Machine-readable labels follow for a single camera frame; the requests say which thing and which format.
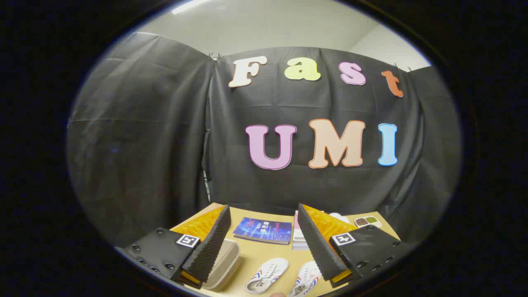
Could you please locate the beige storage box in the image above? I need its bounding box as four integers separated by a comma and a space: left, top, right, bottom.
202, 239, 242, 291

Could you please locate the white divided dish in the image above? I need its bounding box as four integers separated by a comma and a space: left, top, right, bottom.
354, 216, 383, 229

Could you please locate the black backdrop cloth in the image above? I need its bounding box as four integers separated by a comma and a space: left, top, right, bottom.
66, 32, 462, 248

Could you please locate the blue cover book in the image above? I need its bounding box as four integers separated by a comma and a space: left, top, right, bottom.
233, 217, 292, 245

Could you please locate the white striped canvas shoe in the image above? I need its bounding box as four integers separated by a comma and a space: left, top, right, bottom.
245, 258, 289, 294
288, 261, 322, 297

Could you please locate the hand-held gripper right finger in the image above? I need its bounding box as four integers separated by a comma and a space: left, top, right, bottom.
297, 203, 409, 288

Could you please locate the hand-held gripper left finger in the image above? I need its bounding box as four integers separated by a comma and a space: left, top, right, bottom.
124, 204, 231, 289

